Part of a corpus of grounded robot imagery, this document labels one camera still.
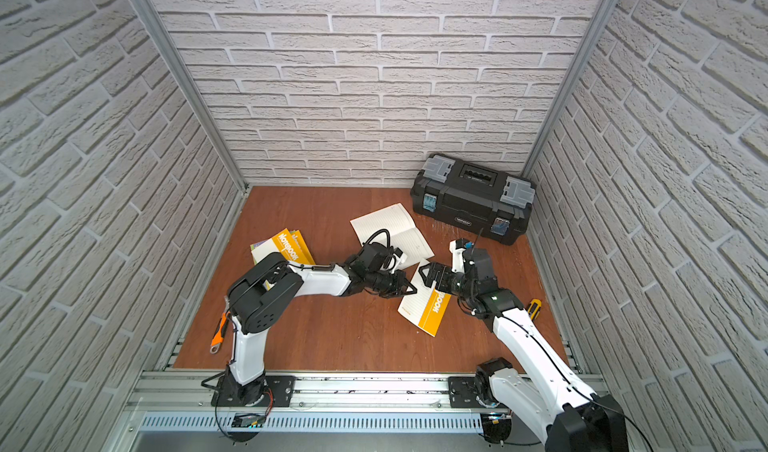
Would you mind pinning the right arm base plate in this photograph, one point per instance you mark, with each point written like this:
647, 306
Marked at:
476, 392

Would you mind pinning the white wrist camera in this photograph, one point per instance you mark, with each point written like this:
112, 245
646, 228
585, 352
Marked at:
397, 258
457, 249

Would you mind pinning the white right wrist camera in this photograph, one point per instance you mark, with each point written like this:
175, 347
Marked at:
457, 249

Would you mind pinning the aluminium corner post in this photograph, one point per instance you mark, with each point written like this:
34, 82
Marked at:
163, 41
571, 78

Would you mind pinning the lined notebook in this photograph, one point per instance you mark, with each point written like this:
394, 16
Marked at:
402, 229
289, 243

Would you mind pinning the right aluminium corner post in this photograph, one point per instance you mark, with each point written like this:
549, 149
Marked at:
571, 78

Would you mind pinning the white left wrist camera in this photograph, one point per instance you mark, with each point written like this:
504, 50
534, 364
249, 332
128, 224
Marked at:
397, 258

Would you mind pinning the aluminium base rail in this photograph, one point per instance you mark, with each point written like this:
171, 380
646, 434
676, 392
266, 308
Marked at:
191, 390

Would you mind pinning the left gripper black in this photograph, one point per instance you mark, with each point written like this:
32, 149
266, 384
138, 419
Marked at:
389, 281

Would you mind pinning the orange adjustable wrench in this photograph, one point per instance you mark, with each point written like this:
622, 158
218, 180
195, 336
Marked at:
220, 333

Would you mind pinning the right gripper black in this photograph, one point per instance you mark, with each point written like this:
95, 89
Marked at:
435, 269

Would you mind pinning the black grey toolbox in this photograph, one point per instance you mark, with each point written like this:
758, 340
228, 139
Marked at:
480, 200

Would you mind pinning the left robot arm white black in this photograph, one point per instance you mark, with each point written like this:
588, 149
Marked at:
260, 297

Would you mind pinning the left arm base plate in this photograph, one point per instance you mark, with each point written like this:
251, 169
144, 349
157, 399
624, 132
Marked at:
275, 390

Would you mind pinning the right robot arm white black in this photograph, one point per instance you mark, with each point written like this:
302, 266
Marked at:
563, 411

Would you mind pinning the left aluminium corner post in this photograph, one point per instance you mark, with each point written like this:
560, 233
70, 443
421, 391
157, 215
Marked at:
163, 41

